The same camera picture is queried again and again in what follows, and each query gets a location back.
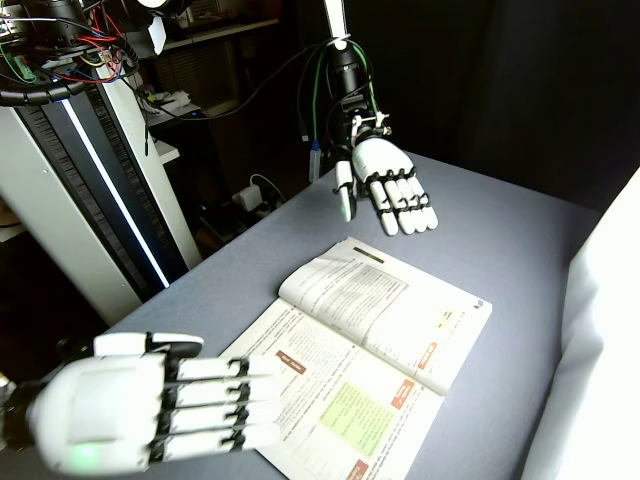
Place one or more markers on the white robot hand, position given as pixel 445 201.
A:
pixel 382 157
pixel 100 405

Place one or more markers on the textbook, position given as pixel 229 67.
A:
pixel 370 350

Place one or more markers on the white power adapter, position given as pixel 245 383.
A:
pixel 248 197

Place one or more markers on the black curtain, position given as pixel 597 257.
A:
pixel 500 75

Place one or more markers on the grey tablecloth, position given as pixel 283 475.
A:
pixel 500 240

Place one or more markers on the white shelf board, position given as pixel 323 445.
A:
pixel 220 31

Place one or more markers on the white robot body column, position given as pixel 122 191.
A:
pixel 60 200

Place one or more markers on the white paper tag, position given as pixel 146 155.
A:
pixel 157 35

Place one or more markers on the white backdrop cloth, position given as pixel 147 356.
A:
pixel 590 350

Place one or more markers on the robot head wiring cluster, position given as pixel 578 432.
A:
pixel 60 30

